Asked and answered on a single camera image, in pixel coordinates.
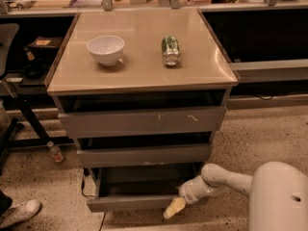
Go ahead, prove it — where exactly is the white bowl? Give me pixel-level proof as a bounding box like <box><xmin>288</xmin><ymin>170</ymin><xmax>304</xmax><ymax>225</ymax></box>
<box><xmin>87</xmin><ymin>36</ymin><xmax>125</xmax><ymax>66</ymax></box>

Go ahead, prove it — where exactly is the grey middle drawer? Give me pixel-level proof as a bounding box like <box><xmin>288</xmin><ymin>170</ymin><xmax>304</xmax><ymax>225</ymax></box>
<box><xmin>77</xmin><ymin>143</ymin><xmax>212</xmax><ymax>168</ymax></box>

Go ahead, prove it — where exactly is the black box on shelf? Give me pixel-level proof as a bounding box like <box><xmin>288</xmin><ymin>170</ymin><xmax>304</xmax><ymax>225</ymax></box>
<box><xmin>28</xmin><ymin>37</ymin><xmax>63</xmax><ymax>58</ymax></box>

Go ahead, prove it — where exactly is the grey top drawer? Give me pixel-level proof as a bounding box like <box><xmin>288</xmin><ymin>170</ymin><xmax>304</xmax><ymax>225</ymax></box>
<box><xmin>59</xmin><ymin>106</ymin><xmax>226</xmax><ymax>139</ymax></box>

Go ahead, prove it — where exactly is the grey bottom drawer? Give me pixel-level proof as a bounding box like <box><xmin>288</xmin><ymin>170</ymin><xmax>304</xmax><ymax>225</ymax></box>
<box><xmin>87</xmin><ymin>163</ymin><xmax>202</xmax><ymax>212</ymax></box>

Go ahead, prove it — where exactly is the small plastic bottle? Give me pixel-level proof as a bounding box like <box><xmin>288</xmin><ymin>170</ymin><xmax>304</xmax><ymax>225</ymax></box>
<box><xmin>47</xmin><ymin>141</ymin><xmax>64</xmax><ymax>163</ymax></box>

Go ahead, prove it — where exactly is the black office chair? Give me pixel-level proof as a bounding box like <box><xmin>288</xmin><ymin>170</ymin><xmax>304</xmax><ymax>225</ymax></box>
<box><xmin>0</xmin><ymin>23</ymin><xmax>19</xmax><ymax>166</ymax></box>

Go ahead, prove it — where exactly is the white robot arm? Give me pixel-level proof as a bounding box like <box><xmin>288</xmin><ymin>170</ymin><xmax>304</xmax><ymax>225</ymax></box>
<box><xmin>164</xmin><ymin>162</ymin><xmax>308</xmax><ymax>231</ymax></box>

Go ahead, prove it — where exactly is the white sneaker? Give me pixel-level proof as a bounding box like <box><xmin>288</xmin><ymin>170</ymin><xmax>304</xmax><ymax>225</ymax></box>
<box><xmin>0</xmin><ymin>199</ymin><xmax>41</xmax><ymax>229</ymax></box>

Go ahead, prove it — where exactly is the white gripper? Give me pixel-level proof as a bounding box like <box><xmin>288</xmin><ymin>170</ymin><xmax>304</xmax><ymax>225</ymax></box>
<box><xmin>164</xmin><ymin>174</ymin><xmax>227</xmax><ymax>219</ymax></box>

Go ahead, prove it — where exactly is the grey drawer cabinet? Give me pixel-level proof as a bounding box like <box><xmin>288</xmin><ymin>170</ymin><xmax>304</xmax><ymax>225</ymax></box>
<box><xmin>44</xmin><ymin>7</ymin><xmax>241</xmax><ymax>193</ymax></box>

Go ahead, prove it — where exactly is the green soda can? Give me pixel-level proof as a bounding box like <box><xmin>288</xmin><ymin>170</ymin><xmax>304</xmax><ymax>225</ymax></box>
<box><xmin>161</xmin><ymin>36</ymin><xmax>181</xmax><ymax>66</ymax></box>

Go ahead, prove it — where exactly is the black floor cable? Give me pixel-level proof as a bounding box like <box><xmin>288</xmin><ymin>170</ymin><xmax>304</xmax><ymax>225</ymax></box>
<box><xmin>80</xmin><ymin>168</ymin><xmax>107</xmax><ymax>231</ymax></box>

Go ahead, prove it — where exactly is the grey drawer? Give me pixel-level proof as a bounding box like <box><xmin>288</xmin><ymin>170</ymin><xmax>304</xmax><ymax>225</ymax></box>
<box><xmin>87</xmin><ymin>163</ymin><xmax>202</xmax><ymax>212</ymax></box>
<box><xmin>77</xmin><ymin>143</ymin><xmax>212</xmax><ymax>168</ymax></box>
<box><xmin>59</xmin><ymin>106</ymin><xmax>226</xmax><ymax>139</ymax></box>

